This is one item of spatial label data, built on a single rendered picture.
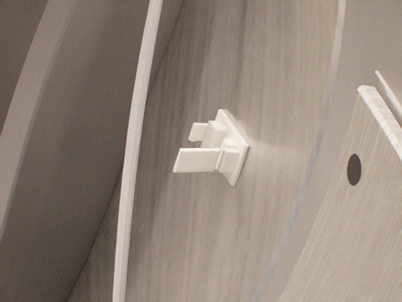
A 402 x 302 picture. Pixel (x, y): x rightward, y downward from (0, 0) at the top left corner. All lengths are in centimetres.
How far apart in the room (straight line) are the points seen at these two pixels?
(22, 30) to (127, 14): 90
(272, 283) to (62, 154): 12
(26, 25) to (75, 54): 90
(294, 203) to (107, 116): 11
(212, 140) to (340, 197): 10
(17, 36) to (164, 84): 88
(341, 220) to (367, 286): 4
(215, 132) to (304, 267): 9
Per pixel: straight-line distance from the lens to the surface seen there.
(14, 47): 187
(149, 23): 94
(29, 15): 188
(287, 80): 92
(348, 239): 86
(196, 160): 94
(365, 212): 85
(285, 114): 92
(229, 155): 94
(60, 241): 104
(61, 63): 98
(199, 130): 95
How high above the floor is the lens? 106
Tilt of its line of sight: 6 degrees down
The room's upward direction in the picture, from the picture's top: 5 degrees clockwise
